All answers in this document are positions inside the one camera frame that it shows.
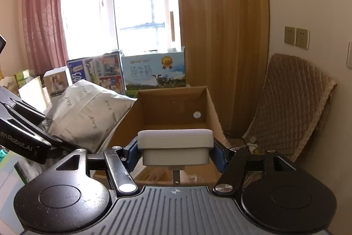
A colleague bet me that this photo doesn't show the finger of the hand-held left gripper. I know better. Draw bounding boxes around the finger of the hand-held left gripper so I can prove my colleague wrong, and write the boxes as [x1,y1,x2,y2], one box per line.
[41,135,83,155]
[0,86,48,122]

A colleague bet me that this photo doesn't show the white power adapter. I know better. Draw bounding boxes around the white power adapter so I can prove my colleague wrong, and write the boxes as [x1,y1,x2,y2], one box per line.
[137,129,215,186]

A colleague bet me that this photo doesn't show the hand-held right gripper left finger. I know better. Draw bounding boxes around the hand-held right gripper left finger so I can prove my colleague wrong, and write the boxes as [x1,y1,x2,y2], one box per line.
[53,136,143,195]

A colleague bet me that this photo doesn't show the wooden wardrobe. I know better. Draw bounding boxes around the wooden wardrobe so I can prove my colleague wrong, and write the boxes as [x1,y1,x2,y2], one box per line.
[174,0,270,137]

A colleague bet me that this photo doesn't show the stacked green boxes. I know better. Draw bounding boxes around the stacked green boxes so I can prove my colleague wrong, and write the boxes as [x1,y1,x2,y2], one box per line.
[13,69,37,87]

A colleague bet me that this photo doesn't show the white product box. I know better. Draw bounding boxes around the white product box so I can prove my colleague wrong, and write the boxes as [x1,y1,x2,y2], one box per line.
[43,66,73,107]

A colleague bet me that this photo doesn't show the light blue milk carton box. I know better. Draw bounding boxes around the light blue milk carton box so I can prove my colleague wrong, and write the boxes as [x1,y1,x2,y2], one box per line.
[121,46,186,98]

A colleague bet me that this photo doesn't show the pink curtain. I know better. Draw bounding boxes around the pink curtain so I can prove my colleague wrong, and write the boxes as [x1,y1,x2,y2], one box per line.
[20,0,70,79]

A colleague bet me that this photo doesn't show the beige wall socket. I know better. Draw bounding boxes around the beige wall socket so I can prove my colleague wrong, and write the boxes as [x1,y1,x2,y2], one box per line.
[295,28,310,50]
[284,26,297,46]

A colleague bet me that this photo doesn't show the silver foil bag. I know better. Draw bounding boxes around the silver foil bag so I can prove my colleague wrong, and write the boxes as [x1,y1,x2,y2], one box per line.
[41,79,138,154]

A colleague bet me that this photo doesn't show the cardboard box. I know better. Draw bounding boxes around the cardboard box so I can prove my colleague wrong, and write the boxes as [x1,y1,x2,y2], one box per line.
[93,86,235,186]

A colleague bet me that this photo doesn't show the chair with quilted brown cover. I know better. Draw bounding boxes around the chair with quilted brown cover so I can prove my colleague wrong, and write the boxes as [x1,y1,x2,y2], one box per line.
[242,52,338,163]

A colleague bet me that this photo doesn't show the blue cartoon milk carton box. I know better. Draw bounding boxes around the blue cartoon milk carton box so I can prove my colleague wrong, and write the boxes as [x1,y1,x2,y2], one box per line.
[66,52,127,96]

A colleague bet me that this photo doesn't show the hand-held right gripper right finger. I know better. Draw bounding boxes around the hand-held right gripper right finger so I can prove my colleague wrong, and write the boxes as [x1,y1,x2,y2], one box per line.
[210,139,297,194]

